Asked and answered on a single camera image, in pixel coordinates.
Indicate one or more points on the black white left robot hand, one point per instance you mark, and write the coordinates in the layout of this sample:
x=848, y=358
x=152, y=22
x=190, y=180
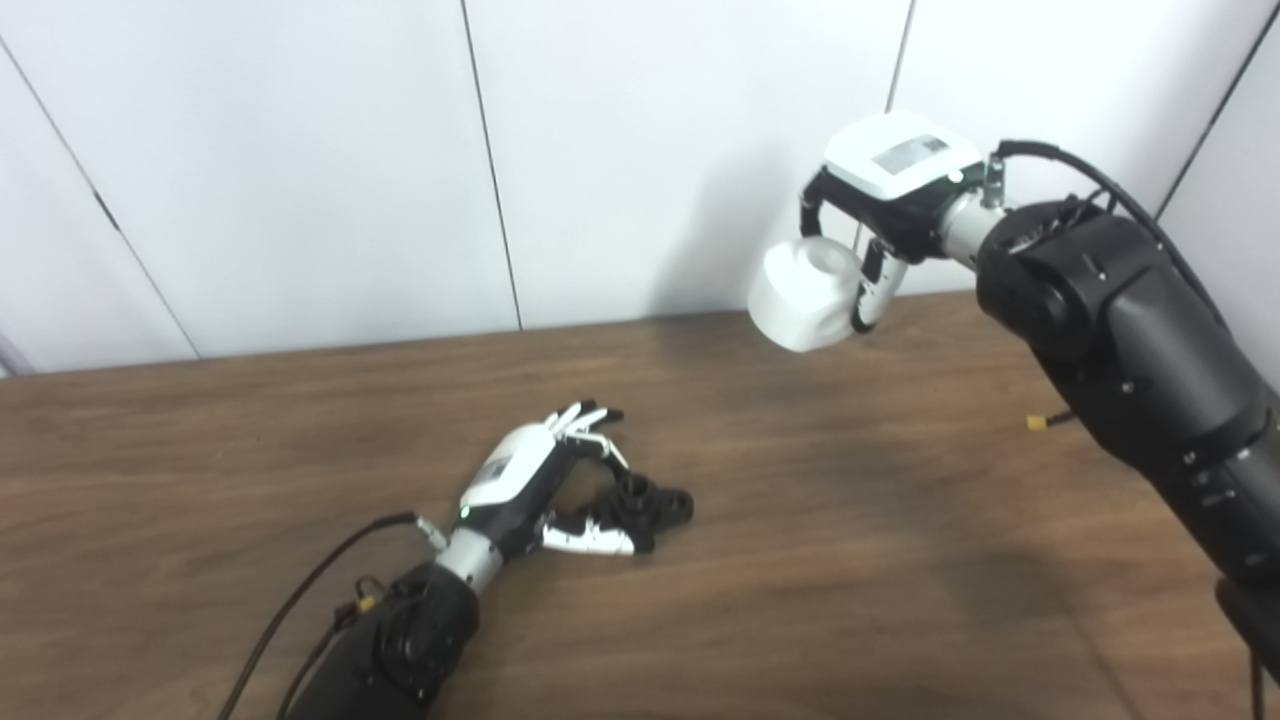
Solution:
x=510, y=475

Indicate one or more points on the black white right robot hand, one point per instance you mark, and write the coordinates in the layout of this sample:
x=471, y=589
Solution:
x=890, y=165

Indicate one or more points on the black plastic holder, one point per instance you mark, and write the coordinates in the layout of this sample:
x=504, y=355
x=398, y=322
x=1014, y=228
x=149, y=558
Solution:
x=655, y=505

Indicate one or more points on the round white plastic piece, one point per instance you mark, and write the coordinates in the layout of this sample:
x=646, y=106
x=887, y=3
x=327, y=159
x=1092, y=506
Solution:
x=800, y=300

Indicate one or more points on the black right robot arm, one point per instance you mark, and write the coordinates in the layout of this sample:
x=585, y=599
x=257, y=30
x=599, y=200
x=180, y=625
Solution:
x=1130, y=330

